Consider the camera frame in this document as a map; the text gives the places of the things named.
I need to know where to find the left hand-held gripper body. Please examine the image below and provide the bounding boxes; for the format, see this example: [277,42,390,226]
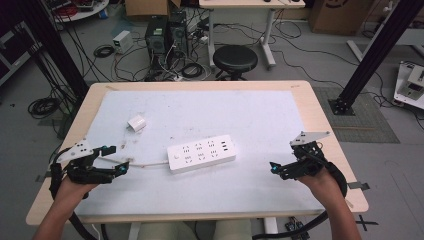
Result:
[49,138,117,185]

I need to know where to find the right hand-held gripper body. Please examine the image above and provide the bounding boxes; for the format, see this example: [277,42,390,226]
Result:
[288,130,331,180]

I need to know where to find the person's left hand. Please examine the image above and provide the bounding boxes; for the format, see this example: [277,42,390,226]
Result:
[54,177,98,205]

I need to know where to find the person's right hand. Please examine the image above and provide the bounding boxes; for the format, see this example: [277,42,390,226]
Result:
[297,166,342,203]

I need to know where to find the white charger plug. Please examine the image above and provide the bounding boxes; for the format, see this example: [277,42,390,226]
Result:
[126,114,148,133]

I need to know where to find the wooden table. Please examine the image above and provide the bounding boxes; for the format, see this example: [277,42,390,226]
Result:
[25,80,370,227]

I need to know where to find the small circuit board device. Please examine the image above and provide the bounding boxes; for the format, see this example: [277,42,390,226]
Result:
[284,216,310,240]

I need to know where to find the grey tape strip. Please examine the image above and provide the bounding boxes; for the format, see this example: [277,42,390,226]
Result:
[346,181,371,191]

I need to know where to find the grey floor mat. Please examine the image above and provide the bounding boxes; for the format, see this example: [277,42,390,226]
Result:
[312,86,401,145]

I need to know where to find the person's right leg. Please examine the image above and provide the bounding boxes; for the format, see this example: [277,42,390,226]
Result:
[212,219,253,240]

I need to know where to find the black tape cross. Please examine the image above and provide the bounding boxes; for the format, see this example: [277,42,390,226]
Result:
[354,214,380,232]

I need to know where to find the white table mat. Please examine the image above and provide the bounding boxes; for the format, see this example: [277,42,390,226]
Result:
[74,89,326,218]

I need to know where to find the white power supply box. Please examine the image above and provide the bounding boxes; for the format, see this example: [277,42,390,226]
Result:
[112,30,135,55]

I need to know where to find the black computer tower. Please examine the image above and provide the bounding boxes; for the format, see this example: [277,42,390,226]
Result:
[144,15,170,72]
[166,10,189,60]

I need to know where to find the black round stool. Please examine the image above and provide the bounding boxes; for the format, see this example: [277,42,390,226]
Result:
[212,44,259,82]

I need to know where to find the white device board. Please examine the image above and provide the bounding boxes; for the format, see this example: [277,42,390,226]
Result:
[392,61,424,111]

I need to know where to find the grey metal rack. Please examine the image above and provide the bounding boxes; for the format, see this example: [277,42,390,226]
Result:
[0,20,43,87]

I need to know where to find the round white table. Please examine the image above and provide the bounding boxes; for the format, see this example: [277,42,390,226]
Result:
[42,0,111,24]

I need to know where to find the large cardboard box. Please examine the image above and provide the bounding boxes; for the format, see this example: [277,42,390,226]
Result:
[307,0,375,37]

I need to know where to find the small cardboard box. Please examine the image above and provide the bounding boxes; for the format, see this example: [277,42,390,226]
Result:
[124,0,182,18]

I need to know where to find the white-legged wooden desk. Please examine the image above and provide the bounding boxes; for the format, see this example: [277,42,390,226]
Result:
[198,0,307,70]

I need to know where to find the white power strip cable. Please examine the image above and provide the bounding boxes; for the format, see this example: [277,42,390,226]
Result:
[96,156,170,169]

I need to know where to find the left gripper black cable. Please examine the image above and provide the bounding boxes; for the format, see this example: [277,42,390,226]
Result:
[48,149,98,240]

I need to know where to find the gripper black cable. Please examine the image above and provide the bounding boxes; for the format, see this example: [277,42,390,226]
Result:
[48,149,98,240]
[252,161,348,240]

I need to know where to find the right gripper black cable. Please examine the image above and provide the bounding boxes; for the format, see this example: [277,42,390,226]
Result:
[252,161,348,240]

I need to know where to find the coiled black cable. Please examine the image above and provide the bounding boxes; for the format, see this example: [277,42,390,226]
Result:
[92,44,116,59]
[27,96,62,120]
[180,62,205,80]

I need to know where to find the black aluminium post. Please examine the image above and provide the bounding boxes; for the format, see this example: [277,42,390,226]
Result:
[327,0,424,117]
[16,0,90,103]

